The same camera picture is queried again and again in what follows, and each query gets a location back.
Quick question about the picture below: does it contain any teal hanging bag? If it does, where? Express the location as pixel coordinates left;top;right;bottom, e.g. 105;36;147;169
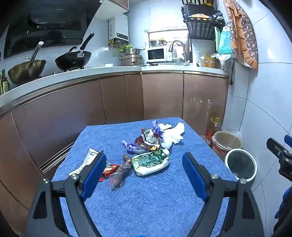
214;26;233;55

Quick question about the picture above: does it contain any white long sachet wrapper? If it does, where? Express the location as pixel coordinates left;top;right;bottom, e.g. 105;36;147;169
69;148;99;176

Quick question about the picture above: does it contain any green oil bottle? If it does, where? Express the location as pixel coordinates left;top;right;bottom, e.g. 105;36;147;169
1;69;9;95

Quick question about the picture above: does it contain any brown kitchen cabinet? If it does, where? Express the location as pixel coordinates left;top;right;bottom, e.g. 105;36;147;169
1;71;228;232

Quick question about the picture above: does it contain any steel pot with greens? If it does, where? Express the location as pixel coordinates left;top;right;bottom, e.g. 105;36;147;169
119;44;144;55

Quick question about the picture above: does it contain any dark red silver wrapper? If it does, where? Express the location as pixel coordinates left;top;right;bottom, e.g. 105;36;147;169
135;128;161;151

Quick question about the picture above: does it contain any orange brown hanging apron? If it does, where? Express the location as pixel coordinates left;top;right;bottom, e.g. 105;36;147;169
223;1;258;70

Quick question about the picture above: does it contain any white microwave oven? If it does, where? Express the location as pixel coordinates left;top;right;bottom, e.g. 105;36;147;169
146;45;173;63

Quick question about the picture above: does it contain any blue towel mat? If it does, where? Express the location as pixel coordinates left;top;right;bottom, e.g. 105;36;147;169
53;120;235;236

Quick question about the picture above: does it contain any black range hood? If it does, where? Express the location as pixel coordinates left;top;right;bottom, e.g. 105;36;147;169
2;1;101;58

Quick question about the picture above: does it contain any purple plastic wrapper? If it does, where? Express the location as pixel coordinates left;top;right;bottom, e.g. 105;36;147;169
122;120;162;154

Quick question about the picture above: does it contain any steel wok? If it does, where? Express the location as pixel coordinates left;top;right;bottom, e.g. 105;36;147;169
8;41;46;84

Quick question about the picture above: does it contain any white tissue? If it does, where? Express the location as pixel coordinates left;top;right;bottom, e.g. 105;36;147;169
158;122;185;149

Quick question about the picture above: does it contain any cooking oil bottle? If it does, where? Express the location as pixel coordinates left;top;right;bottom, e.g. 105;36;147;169
205;117;221;148

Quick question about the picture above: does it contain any white round trash bin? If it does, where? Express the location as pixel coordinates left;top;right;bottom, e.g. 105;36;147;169
224;149;257;182

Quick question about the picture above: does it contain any green white snack bag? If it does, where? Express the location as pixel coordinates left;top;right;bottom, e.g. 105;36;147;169
131;149;170;176

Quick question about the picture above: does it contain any black wok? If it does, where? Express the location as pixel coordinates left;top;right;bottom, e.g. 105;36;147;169
55;33;95;72

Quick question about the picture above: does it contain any black dish rack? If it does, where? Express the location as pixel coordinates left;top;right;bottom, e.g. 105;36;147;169
181;1;225;40

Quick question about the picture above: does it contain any bronze rice cooker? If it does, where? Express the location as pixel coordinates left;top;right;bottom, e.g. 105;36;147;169
120;54;143;66

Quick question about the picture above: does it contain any yellow detergent bottle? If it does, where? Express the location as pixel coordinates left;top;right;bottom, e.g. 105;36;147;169
204;54;215;68

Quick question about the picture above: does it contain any chrome sink faucet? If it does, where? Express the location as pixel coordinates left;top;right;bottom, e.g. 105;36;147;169
168;40;190;66

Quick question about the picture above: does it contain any red snack bag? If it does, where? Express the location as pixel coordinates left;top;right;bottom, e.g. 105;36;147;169
99;160;119;182

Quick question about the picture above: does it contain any clear red candy wrapper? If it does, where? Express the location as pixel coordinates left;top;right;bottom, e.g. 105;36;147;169
109;154;132;190

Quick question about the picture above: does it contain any white water heater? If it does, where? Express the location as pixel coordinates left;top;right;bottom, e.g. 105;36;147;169
108;14;129;44

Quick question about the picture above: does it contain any wicker lined waste basket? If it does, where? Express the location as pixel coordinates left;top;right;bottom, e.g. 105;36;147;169
212;131;243;162

